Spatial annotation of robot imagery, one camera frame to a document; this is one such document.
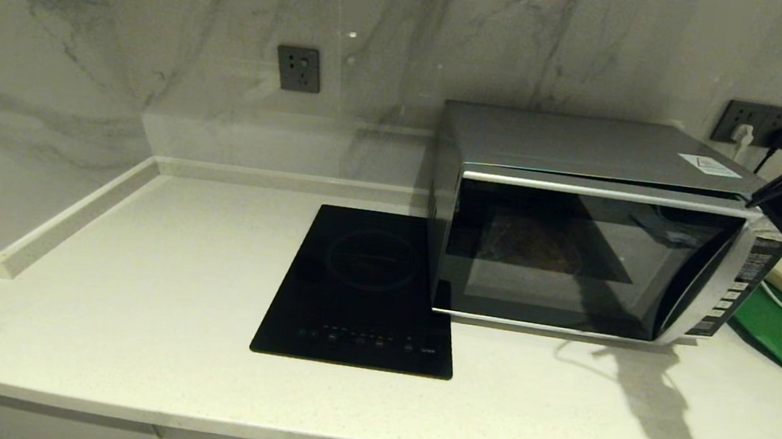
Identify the silver Panasonic microwave oven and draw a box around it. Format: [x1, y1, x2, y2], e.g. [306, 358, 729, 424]
[415, 98, 782, 362]

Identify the white power plug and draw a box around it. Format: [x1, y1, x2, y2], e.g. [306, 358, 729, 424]
[730, 123, 756, 164]

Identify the white sticker label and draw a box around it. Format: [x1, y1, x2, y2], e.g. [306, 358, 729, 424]
[675, 153, 746, 179]

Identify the black induction cooktop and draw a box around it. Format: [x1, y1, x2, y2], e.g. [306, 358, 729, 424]
[249, 197, 472, 381]

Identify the black power plug with cable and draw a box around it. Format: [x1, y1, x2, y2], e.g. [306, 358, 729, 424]
[755, 126, 782, 177]

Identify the grey double wall socket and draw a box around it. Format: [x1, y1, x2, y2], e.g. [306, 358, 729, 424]
[712, 98, 782, 150]

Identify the grey single wall socket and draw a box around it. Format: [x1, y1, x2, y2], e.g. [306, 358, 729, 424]
[273, 44, 326, 95]

